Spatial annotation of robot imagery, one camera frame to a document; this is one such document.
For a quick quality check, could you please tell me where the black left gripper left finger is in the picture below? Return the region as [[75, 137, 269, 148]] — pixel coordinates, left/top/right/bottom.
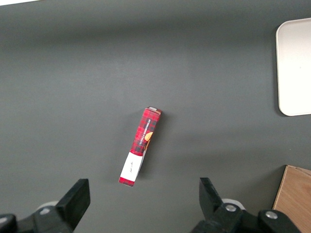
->
[[33, 179, 91, 233]]

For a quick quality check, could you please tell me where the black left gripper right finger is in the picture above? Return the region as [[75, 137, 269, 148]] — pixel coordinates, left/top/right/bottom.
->
[[191, 177, 244, 233]]

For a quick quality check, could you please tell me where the beige rectangular tray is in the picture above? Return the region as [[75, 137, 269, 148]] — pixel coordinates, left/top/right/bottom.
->
[[275, 17, 311, 117]]

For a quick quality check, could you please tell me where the wooden two-drawer cabinet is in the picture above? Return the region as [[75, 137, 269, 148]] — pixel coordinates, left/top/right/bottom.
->
[[272, 165, 311, 233]]

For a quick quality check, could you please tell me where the red tartan shortbread box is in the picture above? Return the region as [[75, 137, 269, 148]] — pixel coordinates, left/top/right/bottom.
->
[[118, 106, 163, 189]]

